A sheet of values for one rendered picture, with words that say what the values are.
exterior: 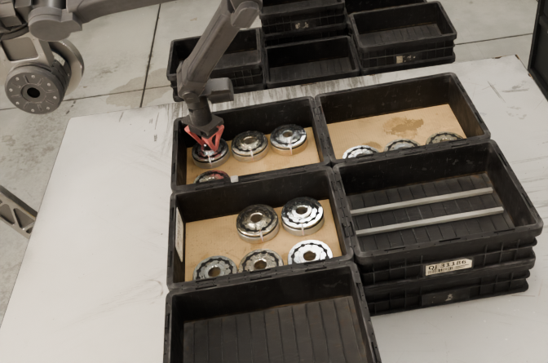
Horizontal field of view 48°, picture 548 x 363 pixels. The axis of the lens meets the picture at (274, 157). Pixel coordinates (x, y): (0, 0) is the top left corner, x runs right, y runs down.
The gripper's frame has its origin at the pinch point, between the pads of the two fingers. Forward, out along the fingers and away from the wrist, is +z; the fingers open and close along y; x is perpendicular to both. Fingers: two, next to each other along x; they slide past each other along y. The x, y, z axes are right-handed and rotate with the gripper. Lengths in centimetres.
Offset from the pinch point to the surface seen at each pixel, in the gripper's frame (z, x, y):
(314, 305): 4, 24, -54
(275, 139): 1.4, -12.6, -13.5
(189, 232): 3.8, 24.1, -15.1
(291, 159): 4.3, -10.6, -20.4
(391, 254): -5, 10, -64
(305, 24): 38, -114, 58
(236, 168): 4.2, 0.2, -9.5
